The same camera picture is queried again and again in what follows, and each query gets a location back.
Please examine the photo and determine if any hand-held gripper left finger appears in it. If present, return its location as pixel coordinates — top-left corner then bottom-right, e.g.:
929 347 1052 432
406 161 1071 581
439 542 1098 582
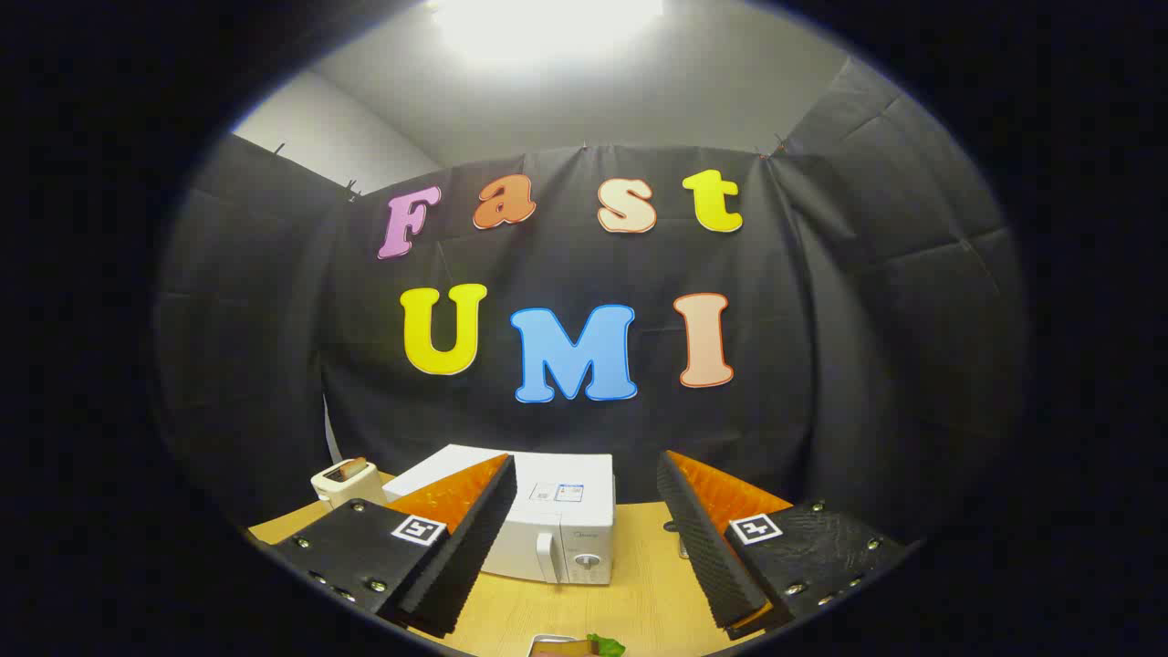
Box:
272 454 517 638

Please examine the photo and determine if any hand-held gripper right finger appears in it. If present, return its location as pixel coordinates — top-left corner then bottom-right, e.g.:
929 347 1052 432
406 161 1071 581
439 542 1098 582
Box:
657 450 915 640

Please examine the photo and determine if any cream toaster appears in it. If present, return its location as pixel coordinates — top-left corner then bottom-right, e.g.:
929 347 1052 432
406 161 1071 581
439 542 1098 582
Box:
310 459 389 509

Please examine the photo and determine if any ceiling light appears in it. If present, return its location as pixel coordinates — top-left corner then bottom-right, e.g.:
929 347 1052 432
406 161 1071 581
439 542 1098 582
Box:
429 0 667 60

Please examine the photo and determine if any white microwave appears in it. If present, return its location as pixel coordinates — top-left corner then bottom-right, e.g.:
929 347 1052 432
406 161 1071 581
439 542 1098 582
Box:
383 444 616 586

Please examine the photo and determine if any brown bread lettuce sandwich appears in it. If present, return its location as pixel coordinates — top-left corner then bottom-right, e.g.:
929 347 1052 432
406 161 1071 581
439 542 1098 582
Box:
538 634 629 657

